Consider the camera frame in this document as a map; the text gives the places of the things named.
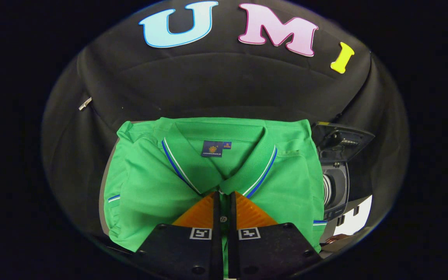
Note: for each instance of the white panel with black marks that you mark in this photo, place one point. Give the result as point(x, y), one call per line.
point(358, 219)

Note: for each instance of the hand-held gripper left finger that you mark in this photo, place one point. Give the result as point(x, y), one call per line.
point(185, 249)

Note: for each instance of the grey washing machine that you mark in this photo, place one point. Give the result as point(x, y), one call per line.
point(338, 186)

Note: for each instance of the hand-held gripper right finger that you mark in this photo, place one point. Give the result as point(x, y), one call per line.
point(270, 249)

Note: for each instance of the green polo shirt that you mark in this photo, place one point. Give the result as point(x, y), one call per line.
point(150, 182)

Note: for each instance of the black backdrop cloth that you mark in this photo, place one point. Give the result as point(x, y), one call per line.
point(216, 81)

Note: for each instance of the silver clip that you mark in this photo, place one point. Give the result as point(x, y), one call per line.
point(85, 103)

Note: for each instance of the dark washing machine lid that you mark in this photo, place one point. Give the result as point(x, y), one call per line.
point(340, 142)

